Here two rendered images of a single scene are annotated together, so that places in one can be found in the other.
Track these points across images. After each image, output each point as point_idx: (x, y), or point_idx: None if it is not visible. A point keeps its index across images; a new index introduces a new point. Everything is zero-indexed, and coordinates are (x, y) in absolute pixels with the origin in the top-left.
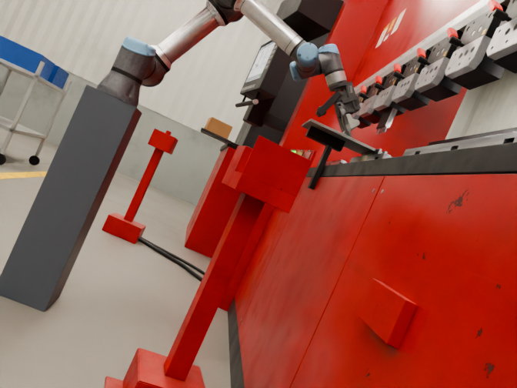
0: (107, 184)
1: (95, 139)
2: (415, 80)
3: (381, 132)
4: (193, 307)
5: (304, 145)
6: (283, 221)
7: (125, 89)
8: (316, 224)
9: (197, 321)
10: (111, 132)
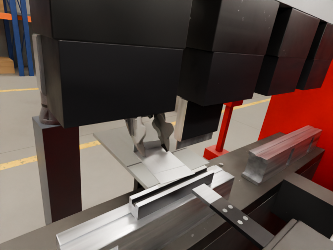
0: (69, 172)
1: (40, 150)
2: (36, 58)
3: (188, 146)
4: None
5: (293, 102)
6: None
7: (42, 116)
8: None
9: None
10: (41, 146)
